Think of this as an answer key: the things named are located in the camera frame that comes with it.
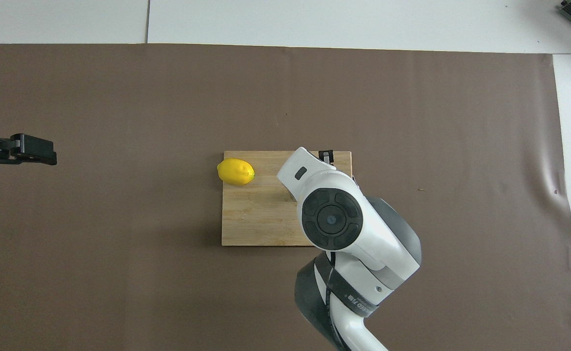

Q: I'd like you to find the yellow lemon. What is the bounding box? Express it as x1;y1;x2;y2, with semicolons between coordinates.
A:
217;158;256;186

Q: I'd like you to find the wooden cutting board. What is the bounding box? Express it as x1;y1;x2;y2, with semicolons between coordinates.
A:
221;150;357;247

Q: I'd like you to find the brown paper table mat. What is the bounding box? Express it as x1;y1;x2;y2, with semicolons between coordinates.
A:
0;43;571;351

